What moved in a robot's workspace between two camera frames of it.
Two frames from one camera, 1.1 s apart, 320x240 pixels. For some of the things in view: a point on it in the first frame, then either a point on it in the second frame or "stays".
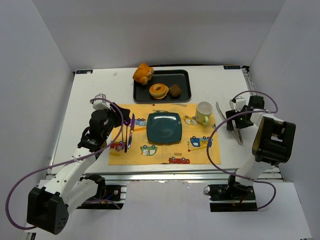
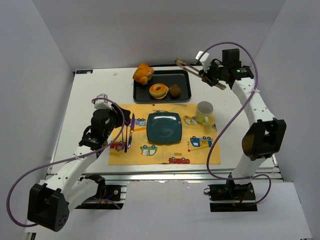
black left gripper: x=124 y=116 stays
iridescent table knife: x=133 y=122 stays
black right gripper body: x=231 y=117 -> x=210 y=76
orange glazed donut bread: x=158 y=91 stays
